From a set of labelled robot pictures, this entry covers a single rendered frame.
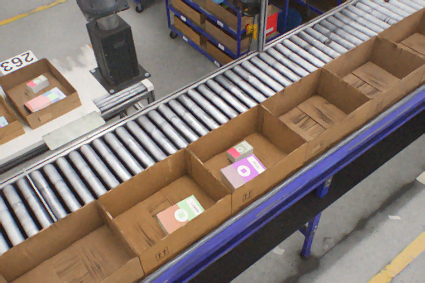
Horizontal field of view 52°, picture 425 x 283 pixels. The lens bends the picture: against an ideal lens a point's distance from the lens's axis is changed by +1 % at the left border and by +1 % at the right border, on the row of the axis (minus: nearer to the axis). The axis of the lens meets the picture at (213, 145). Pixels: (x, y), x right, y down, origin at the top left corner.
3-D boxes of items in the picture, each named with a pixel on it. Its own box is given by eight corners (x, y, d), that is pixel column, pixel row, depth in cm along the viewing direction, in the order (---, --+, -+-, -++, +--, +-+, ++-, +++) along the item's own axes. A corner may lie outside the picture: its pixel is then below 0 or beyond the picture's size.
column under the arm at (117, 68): (89, 72, 252) (73, 22, 228) (128, 54, 262) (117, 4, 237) (110, 95, 239) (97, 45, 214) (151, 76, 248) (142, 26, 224)
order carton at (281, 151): (257, 129, 201) (258, 102, 188) (303, 168, 186) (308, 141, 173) (188, 172, 186) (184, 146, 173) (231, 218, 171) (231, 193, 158)
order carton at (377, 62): (368, 60, 231) (377, 33, 219) (417, 90, 216) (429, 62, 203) (315, 93, 216) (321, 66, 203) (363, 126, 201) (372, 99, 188)
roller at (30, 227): (13, 186, 206) (9, 180, 202) (61, 267, 179) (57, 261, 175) (3, 192, 204) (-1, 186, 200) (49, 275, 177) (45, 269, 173)
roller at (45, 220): (27, 179, 209) (23, 173, 205) (76, 258, 181) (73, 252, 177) (16, 184, 207) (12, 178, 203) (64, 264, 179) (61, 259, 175)
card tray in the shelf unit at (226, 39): (205, 30, 347) (204, 19, 340) (234, 16, 359) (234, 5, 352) (238, 54, 326) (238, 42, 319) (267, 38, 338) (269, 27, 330)
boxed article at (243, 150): (227, 157, 190) (227, 151, 187) (245, 146, 194) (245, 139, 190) (235, 165, 187) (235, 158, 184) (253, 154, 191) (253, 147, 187)
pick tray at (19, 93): (50, 70, 254) (45, 56, 247) (83, 105, 234) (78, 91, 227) (3, 92, 243) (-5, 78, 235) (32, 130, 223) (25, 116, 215)
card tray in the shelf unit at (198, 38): (173, 24, 389) (172, 14, 381) (202, 12, 400) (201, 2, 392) (200, 46, 367) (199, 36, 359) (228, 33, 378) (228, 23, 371)
